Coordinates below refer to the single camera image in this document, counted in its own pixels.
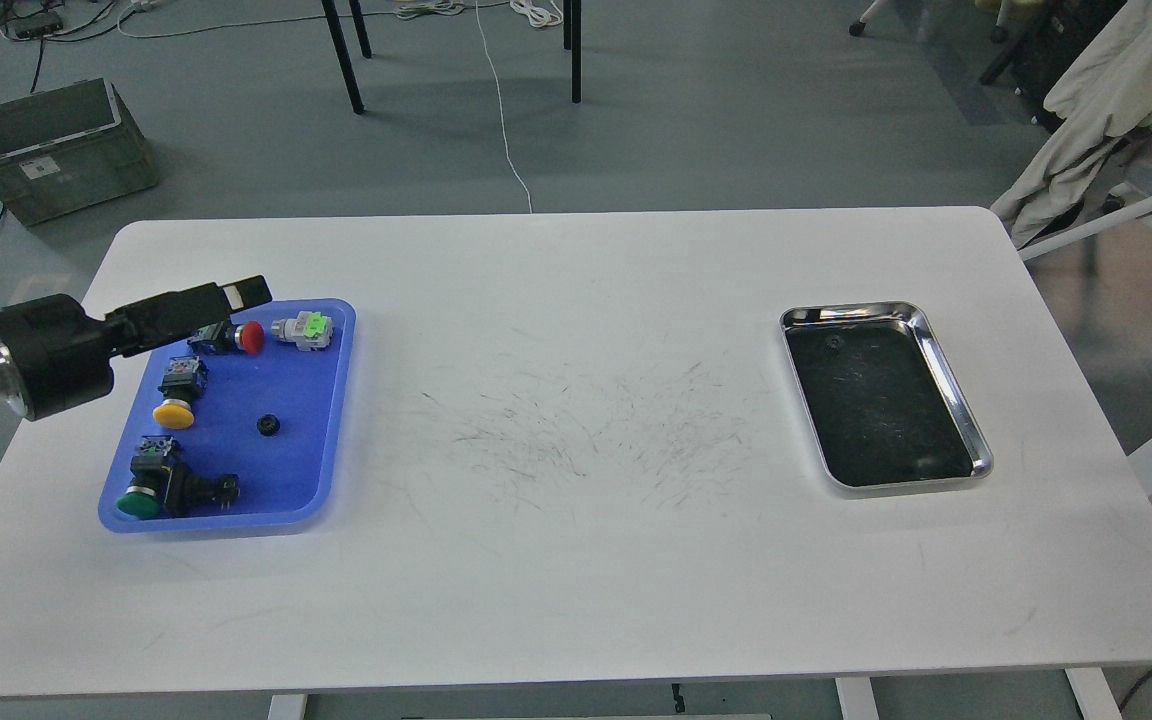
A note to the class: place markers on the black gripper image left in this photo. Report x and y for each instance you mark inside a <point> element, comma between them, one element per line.
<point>54,357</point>

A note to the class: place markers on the small black gear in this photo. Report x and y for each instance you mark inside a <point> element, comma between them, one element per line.
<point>833,343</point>
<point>268,425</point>

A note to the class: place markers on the blue plastic tray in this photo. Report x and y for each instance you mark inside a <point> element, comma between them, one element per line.
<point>283,479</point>

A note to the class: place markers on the silver metal tray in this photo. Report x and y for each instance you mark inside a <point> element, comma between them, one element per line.
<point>886,412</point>

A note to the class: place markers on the grey green connector block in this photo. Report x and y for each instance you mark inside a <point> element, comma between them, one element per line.
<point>307,331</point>

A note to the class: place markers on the grey plastic crate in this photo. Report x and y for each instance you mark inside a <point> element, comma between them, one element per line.
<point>68,149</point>

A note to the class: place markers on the black table leg front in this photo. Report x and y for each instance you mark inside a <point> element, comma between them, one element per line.
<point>344,60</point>

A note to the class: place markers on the black table leg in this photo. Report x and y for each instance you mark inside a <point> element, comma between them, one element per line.
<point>572,10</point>
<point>362,32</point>
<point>344,60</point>

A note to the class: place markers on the black table leg rear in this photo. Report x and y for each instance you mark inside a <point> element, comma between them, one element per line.
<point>362,32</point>

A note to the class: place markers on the black table leg right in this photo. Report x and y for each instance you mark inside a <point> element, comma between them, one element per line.
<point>572,10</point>

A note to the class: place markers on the beige cloth on chair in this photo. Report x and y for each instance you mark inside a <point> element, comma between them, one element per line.
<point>1103,96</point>

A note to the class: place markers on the yellow push button switch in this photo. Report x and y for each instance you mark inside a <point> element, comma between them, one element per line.
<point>182,384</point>

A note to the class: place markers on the red push button switch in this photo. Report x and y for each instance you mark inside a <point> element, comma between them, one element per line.
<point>227,338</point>

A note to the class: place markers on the green push button switch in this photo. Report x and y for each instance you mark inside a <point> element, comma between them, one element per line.
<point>152,466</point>

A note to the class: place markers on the black switch module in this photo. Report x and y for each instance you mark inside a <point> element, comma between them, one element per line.
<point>187,490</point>

